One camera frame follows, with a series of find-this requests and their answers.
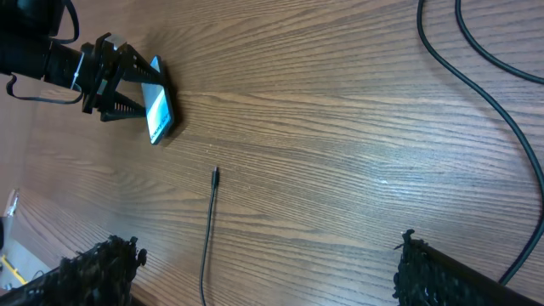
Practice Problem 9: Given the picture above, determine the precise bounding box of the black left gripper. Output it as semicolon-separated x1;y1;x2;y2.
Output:
79;32;164;122

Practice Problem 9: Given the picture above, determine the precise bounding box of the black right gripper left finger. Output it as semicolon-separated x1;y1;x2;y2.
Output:
1;235;147;306

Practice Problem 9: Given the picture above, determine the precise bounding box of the black USB charging cable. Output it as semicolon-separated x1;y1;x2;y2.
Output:
199;0;544;306

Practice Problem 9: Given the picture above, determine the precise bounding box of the Samsung Galaxy smartphone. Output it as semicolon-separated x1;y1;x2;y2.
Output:
140;55;175;146

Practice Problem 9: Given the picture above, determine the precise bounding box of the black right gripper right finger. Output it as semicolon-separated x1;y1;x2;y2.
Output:
393;229;542;306

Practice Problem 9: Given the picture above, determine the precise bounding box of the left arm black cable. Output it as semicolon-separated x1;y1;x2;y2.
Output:
5;0;85;105

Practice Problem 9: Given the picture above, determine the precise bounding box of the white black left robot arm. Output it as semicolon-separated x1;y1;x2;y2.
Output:
1;1;169;122

